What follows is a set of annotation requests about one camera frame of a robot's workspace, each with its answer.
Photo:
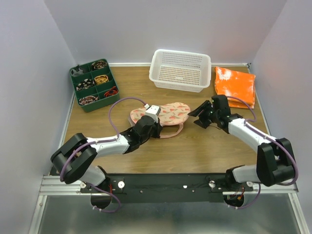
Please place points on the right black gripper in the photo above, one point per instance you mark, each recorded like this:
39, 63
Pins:
202, 122

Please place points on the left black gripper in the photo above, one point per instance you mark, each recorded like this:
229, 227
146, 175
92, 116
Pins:
158, 129

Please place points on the pink floral laundry bag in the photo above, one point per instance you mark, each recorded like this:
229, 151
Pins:
172, 114

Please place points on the orange white cloth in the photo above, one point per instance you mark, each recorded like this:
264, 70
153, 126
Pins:
235, 84

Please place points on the white plastic basket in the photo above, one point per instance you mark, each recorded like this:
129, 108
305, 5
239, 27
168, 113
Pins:
179, 70

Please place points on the green compartment tray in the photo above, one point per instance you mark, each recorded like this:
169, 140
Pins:
105, 88

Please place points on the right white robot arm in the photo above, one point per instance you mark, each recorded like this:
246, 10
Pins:
275, 163

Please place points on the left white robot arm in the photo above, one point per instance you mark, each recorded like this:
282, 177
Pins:
74, 159

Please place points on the black floral scrunchie bottom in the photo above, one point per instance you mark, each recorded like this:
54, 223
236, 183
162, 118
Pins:
87, 100

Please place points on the black floral scrunchie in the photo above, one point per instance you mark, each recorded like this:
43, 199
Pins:
99, 65
87, 100

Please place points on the black white dotted scrunchie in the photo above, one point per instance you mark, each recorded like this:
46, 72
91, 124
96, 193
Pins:
85, 84

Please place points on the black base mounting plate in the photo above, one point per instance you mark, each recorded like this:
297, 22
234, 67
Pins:
160, 188

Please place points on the black floral scrunchie top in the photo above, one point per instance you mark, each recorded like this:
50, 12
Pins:
99, 65

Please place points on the grey item in tray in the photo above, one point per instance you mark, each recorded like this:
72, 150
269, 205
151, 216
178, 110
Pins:
76, 71

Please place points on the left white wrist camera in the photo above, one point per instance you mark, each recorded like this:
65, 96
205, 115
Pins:
153, 112

